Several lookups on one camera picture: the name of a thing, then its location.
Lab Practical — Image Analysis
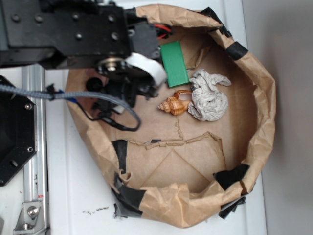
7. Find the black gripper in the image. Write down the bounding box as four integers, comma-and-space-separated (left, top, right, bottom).
86, 52, 167, 107

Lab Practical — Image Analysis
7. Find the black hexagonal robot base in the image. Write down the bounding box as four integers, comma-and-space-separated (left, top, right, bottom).
0, 92, 36, 187

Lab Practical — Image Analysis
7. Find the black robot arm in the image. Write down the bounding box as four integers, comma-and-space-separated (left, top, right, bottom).
0, 0, 167, 107

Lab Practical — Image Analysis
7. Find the green rectangular block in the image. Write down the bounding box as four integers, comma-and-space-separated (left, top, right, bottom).
160, 41, 189, 88

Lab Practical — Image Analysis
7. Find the orange striped seashell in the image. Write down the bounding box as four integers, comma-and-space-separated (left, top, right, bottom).
158, 90, 192, 116

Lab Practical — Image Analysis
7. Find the crumpled grey cloth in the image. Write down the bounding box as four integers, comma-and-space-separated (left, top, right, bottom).
188, 69, 232, 121

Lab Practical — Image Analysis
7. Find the brown paper bag bin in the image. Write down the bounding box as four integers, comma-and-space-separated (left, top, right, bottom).
68, 4, 276, 228

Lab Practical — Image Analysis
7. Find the grey braided cable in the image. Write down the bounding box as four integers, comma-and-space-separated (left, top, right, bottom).
0, 84, 142, 132

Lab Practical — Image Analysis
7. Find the aluminium extrusion rail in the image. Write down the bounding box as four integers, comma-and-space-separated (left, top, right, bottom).
20, 64, 49, 231

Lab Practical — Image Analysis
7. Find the metal corner bracket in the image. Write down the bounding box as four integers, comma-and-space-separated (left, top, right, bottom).
13, 201, 45, 235

